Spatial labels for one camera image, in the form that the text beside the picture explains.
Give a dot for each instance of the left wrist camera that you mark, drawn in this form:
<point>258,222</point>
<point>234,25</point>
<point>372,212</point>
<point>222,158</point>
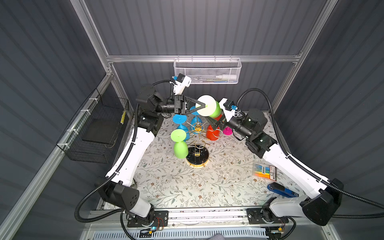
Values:
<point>181,82</point>

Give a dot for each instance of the gold wine glass rack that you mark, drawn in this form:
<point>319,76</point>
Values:
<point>198,143</point>

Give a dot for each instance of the blue wine glass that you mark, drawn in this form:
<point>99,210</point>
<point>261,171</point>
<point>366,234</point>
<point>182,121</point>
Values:
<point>180,120</point>
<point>196,120</point>

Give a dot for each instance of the left blue wine glass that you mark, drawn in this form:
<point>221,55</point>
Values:
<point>180,120</point>

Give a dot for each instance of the white wire mesh basket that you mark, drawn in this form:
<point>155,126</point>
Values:
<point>204,70</point>

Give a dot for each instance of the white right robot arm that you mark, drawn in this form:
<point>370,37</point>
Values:
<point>321,197</point>

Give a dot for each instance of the floral table mat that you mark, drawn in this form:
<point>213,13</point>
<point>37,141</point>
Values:
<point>227,180</point>

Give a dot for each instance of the white tube in basket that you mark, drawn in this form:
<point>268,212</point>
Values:
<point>226,77</point>

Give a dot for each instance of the red wine glass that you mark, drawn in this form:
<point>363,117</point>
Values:
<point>213,135</point>

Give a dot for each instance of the back blue wine glass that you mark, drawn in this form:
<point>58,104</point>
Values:
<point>196,120</point>

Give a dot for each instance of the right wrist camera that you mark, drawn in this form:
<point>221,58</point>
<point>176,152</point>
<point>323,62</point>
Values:
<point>229,108</point>

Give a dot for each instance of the green wine glass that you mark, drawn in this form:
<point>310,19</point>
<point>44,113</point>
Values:
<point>180,147</point>
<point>212,108</point>

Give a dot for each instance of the blue stapler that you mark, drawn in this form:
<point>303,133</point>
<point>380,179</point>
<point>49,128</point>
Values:
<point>282,191</point>

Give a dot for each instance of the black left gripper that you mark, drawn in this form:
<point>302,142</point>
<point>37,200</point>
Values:
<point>180,104</point>

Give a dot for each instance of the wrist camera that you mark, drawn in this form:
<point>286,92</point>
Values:
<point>229,108</point>
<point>181,82</point>

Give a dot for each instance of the magenta wine glass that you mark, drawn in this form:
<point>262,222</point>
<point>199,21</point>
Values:
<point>227,131</point>

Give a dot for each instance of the black wire basket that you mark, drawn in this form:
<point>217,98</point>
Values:
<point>96,132</point>

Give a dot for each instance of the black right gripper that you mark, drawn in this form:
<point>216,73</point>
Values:
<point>222,122</point>

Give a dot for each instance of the pack of coloured markers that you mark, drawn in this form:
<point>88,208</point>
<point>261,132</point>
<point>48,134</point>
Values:
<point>267,172</point>

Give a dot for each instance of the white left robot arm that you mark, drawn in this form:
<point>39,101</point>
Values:
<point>117,188</point>

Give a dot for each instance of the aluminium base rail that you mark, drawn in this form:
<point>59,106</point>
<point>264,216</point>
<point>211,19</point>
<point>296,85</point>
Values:
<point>217,223</point>

